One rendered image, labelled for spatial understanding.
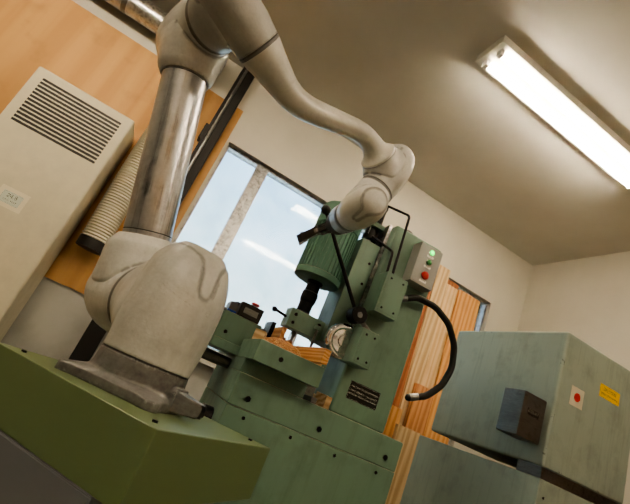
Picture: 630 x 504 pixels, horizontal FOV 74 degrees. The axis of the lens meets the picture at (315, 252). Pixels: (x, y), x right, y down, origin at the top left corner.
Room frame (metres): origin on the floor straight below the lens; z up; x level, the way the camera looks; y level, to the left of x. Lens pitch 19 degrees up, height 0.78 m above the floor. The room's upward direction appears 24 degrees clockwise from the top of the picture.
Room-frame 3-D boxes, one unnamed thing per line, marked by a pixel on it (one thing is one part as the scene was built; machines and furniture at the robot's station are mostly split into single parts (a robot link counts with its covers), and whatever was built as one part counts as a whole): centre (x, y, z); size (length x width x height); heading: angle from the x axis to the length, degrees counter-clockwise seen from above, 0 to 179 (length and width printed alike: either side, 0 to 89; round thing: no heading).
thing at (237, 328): (1.47, 0.14, 0.91); 0.15 x 0.14 x 0.09; 15
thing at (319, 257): (1.51, -0.05, 1.35); 0.18 x 0.18 x 0.31
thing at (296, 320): (1.51, -0.07, 1.03); 0.14 x 0.07 x 0.09; 105
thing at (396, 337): (1.58, -0.33, 1.16); 0.22 x 0.22 x 0.72; 15
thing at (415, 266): (1.45, -0.39, 1.40); 0.10 x 0.06 x 0.16; 105
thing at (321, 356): (1.46, -0.06, 0.92); 0.62 x 0.02 x 0.04; 15
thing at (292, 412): (1.54, -0.16, 0.76); 0.57 x 0.45 x 0.09; 105
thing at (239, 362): (1.49, 0.01, 0.82); 0.40 x 0.21 x 0.04; 15
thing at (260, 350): (1.50, 0.06, 0.87); 0.61 x 0.30 x 0.06; 15
